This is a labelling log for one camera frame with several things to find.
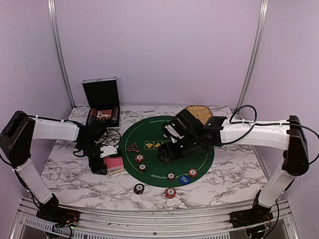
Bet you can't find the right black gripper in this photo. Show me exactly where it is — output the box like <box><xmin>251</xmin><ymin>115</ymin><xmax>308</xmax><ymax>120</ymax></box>
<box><xmin>158</xmin><ymin>133</ymin><xmax>201</xmax><ymax>164</ymax></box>

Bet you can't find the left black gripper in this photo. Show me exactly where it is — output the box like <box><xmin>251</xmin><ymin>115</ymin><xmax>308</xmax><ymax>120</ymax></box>
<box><xmin>78</xmin><ymin>141</ymin><xmax>107</xmax><ymax>175</ymax></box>

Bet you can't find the pink playing card deck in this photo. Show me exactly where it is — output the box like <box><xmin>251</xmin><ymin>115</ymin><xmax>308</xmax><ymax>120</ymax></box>
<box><xmin>104</xmin><ymin>157</ymin><xmax>124</xmax><ymax>176</ymax></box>

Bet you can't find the triangular dealer button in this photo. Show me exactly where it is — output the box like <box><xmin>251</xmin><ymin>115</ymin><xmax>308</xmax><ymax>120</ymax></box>
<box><xmin>126</xmin><ymin>142</ymin><xmax>140</xmax><ymax>152</ymax></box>

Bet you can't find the red poker chip stack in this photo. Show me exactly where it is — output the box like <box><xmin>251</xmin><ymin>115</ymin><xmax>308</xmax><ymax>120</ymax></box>
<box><xmin>165</xmin><ymin>188</ymin><xmax>176</xmax><ymax>199</ymax></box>

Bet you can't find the dark poker chip stack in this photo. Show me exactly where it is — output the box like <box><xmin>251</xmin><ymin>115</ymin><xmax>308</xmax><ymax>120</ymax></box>
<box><xmin>134</xmin><ymin>183</ymin><xmax>144</xmax><ymax>195</ymax></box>

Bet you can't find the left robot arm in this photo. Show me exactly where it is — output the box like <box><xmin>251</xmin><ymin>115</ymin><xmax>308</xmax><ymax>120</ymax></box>
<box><xmin>0</xmin><ymin>111</ymin><xmax>107</xmax><ymax>222</ymax></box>

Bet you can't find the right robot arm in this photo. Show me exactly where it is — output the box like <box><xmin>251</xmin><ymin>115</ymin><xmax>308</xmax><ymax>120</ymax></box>
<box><xmin>157</xmin><ymin>109</ymin><xmax>310</xmax><ymax>223</ymax></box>

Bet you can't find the green round poker mat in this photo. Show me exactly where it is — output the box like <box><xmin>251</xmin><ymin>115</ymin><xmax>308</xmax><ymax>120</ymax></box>
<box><xmin>119</xmin><ymin>116</ymin><xmax>214</xmax><ymax>188</ymax></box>

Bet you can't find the blue small blind button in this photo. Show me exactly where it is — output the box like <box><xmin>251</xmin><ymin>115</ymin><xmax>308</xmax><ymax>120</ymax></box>
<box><xmin>179</xmin><ymin>175</ymin><xmax>190</xmax><ymax>185</ymax></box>

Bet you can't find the right chip row in case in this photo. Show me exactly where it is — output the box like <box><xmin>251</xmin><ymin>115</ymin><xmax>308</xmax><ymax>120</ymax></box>
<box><xmin>111</xmin><ymin>106</ymin><xmax>119</xmax><ymax>124</ymax></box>

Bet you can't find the chip row in case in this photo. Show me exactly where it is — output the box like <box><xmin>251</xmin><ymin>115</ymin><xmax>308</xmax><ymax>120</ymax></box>
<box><xmin>87</xmin><ymin>109</ymin><xmax>97</xmax><ymax>125</ymax></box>
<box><xmin>111</xmin><ymin>106</ymin><xmax>119</xmax><ymax>124</ymax></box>

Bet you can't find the red card deck in case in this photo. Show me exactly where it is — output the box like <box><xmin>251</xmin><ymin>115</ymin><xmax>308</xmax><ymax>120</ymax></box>
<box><xmin>97</xmin><ymin>110</ymin><xmax>112</xmax><ymax>119</ymax></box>

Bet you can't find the woven bamboo tray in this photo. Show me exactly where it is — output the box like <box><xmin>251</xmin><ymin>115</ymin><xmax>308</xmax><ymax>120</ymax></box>
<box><xmin>186</xmin><ymin>105</ymin><xmax>213</xmax><ymax>124</ymax></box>

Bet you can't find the left chip row in case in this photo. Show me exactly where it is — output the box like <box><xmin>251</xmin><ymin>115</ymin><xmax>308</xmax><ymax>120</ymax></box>
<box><xmin>87</xmin><ymin>109</ymin><xmax>97</xmax><ymax>125</ymax></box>

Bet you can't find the aluminium poker chip case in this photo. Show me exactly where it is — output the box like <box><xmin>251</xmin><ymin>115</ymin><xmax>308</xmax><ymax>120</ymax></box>
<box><xmin>82</xmin><ymin>76</ymin><xmax>121</xmax><ymax>128</ymax></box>

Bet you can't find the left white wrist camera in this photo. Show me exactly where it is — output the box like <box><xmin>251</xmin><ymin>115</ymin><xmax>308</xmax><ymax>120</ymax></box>
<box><xmin>99</xmin><ymin>145</ymin><xmax>118</xmax><ymax>158</ymax></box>

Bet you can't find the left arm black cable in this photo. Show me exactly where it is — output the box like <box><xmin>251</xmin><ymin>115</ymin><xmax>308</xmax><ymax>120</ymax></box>
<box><xmin>73</xmin><ymin>128</ymin><xmax>123</xmax><ymax>157</ymax></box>

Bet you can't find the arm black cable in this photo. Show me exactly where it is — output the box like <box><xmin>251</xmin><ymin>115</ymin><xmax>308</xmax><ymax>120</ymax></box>
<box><xmin>73</xmin><ymin>128</ymin><xmax>123</xmax><ymax>157</ymax></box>
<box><xmin>219</xmin><ymin>104</ymin><xmax>319</xmax><ymax>165</ymax></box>

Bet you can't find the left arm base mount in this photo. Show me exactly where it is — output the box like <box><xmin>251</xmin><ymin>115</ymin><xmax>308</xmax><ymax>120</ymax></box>
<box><xmin>36</xmin><ymin>208</ymin><xmax>80</xmax><ymax>226</ymax></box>

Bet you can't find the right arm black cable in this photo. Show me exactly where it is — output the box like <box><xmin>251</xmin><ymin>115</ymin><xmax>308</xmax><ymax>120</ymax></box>
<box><xmin>219</xmin><ymin>104</ymin><xmax>319</xmax><ymax>165</ymax></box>

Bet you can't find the front aluminium rail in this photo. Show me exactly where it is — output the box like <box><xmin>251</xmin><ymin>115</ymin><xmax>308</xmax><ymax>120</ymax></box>
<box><xmin>9</xmin><ymin>199</ymin><xmax>300</xmax><ymax>239</ymax></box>

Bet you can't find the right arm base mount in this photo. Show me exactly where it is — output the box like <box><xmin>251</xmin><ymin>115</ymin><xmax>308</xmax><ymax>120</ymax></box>
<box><xmin>229</xmin><ymin>209</ymin><xmax>274</xmax><ymax>228</ymax></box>

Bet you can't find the left aluminium frame post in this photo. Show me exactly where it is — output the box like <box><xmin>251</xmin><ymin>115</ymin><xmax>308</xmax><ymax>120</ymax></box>
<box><xmin>47</xmin><ymin>0</ymin><xmax>76</xmax><ymax>108</ymax></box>

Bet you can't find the aluminium frame post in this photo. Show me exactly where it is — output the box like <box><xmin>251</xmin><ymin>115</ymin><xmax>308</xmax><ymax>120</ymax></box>
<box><xmin>236</xmin><ymin>0</ymin><xmax>269</xmax><ymax>108</ymax></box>
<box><xmin>47</xmin><ymin>0</ymin><xmax>76</xmax><ymax>108</ymax></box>

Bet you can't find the right aluminium frame post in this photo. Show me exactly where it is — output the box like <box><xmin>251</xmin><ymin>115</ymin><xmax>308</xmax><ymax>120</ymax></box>
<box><xmin>236</xmin><ymin>0</ymin><xmax>269</xmax><ymax>108</ymax></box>

